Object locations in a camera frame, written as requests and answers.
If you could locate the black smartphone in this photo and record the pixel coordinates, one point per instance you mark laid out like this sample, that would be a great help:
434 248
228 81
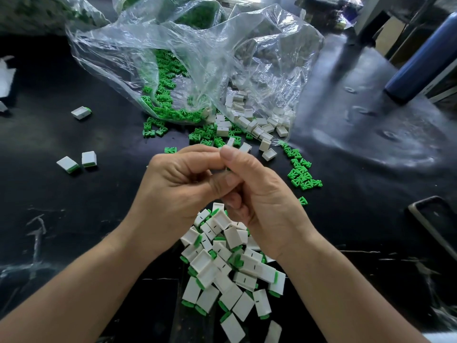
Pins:
437 228

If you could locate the blue cylinder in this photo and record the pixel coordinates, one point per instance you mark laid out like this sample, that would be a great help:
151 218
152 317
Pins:
425 60

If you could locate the white paper sheet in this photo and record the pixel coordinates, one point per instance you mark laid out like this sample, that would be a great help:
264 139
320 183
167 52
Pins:
5 78

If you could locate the person's left hand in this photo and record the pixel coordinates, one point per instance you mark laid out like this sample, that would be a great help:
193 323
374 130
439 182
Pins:
175 196

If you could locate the heap of white caps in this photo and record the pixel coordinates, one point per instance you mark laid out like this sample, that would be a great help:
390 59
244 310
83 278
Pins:
250 125

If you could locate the clear plastic bag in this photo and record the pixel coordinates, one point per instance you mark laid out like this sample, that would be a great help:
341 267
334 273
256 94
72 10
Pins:
275 50

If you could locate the person's right hand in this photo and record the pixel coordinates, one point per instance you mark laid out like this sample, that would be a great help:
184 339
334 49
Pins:
271 207

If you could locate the person's right forearm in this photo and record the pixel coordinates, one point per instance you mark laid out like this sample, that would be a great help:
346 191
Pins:
357 300

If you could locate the pile of assembled white-green pieces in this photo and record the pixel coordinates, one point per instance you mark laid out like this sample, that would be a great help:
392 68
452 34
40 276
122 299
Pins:
228 278

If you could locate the pile of green clips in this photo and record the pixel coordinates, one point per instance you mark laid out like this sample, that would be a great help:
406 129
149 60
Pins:
165 96

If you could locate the person's left forearm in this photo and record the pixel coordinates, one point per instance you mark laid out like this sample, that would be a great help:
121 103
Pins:
71 296

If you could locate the plastic bag full of green pieces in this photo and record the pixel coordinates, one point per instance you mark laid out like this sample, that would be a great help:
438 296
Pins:
200 9

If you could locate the white metal frame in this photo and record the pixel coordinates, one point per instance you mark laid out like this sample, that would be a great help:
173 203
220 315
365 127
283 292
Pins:
368 12

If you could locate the large bag of assembled pieces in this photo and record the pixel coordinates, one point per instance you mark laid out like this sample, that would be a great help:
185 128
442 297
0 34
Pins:
43 12

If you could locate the brown cardboard box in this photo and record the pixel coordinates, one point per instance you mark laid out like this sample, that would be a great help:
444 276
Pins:
391 33

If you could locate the assembled white-green part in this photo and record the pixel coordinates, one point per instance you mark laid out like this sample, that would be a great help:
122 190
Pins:
81 113
89 159
68 164
3 107

